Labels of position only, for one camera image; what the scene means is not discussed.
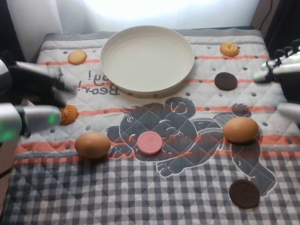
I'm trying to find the scalloped swirl butter cookie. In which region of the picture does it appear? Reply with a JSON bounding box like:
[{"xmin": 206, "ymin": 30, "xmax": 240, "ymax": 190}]
[{"xmin": 219, "ymin": 41, "xmax": 241, "ymax": 57}]

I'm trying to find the golden rosette butter cookie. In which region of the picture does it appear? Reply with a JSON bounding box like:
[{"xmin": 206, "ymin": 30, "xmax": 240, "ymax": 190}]
[{"xmin": 60, "ymin": 105, "xmax": 79, "ymax": 126}]

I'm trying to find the plain round golden biscuit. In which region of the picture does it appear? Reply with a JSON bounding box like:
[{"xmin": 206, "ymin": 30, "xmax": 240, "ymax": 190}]
[{"xmin": 67, "ymin": 49, "xmax": 88, "ymax": 66}]

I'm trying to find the pink sandwich cookie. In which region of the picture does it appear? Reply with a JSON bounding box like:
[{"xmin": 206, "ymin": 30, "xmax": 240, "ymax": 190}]
[{"xmin": 136, "ymin": 131, "xmax": 162, "ymax": 155}]

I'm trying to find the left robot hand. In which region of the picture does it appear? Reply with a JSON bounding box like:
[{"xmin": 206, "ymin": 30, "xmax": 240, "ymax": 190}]
[{"xmin": 0, "ymin": 57, "xmax": 78, "ymax": 143}]

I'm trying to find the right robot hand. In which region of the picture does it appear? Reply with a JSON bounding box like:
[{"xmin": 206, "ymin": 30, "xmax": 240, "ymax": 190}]
[{"xmin": 254, "ymin": 39, "xmax": 300, "ymax": 128}]

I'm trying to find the grey quilt with printed bear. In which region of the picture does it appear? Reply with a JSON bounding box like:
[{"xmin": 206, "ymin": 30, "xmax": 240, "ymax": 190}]
[{"xmin": 0, "ymin": 26, "xmax": 300, "ymax": 225}]

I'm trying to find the round white plate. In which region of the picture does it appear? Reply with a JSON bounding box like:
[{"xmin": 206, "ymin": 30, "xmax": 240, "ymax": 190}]
[{"xmin": 100, "ymin": 26, "xmax": 195, "ymax": 98}]

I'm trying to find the dark brown sandwich cookie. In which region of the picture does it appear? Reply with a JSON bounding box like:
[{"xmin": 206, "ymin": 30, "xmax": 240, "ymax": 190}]
[
  {"xmin": 229, "ymin": 179, "xmax": 261, "ymax": 209},
  {"xmin": 214, "ymin": 72, "xmax": 238, "ymax": 91}
]

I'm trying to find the brown egg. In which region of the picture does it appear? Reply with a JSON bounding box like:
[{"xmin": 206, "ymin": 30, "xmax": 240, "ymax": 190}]
[
  {"xmin": 74, "ymin": 132, "xmax": 111, "ymax": 159},
  {"xmin": 222, "ymin": 116, "xmax": 259, "ymax": 143}
]

